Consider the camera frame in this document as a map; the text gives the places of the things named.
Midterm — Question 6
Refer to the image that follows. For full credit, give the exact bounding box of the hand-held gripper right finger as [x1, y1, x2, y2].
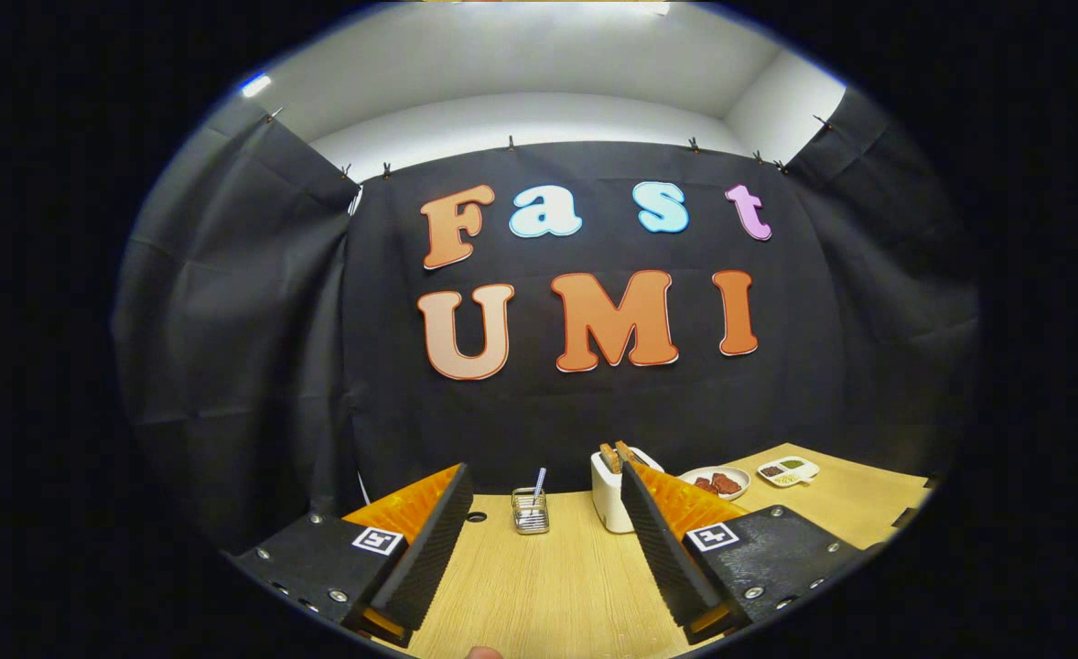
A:
[620, 458, 869, 644]

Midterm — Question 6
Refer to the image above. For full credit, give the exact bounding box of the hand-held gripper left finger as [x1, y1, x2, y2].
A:
[219, 462, 474, 649]

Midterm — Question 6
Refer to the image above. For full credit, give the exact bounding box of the white toaster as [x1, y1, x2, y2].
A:
[590, 447, 665, 535]

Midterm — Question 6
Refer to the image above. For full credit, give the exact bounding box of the white oval plate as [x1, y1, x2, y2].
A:
[678, 466, 751, 502]

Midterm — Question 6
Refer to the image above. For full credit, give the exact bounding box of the wooden table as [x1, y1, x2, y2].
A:
[383, 443, 933, 659]

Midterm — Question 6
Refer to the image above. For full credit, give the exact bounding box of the white divided condiment dish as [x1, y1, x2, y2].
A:
[757, 456, 821, 487]

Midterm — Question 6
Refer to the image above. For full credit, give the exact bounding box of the black backdrop cloth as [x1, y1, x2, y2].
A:
[113, 87, 979, 555]

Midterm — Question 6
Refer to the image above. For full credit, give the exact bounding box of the small wire basket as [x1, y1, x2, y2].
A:
[512, 487, 551, 535]

